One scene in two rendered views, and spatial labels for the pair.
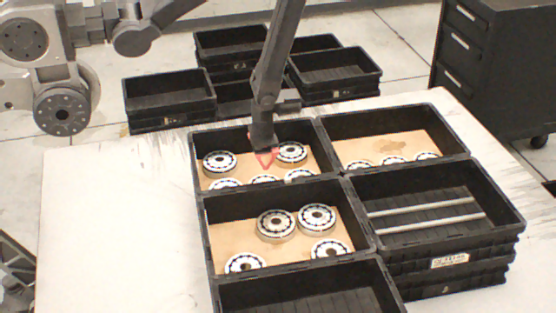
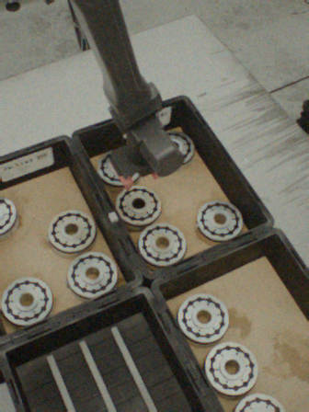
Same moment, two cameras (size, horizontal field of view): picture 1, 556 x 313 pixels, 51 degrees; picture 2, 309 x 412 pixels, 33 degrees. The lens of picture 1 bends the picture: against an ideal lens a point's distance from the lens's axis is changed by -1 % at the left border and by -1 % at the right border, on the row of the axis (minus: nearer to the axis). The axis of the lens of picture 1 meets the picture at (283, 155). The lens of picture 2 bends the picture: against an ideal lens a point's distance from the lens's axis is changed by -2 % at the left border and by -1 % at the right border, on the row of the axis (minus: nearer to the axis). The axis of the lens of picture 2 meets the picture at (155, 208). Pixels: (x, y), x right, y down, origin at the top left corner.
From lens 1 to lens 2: 1.25 m
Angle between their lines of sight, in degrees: 50
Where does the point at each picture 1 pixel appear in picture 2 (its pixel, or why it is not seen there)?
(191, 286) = not seen: hidden behind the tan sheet
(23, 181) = (273, 49)
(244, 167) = (182, 178)
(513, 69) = not seen: outside the picture
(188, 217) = not seen: hidden behind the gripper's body
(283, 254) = (34, 252)
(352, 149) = (267, 303)
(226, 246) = (38, 193)
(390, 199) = (166, 371)
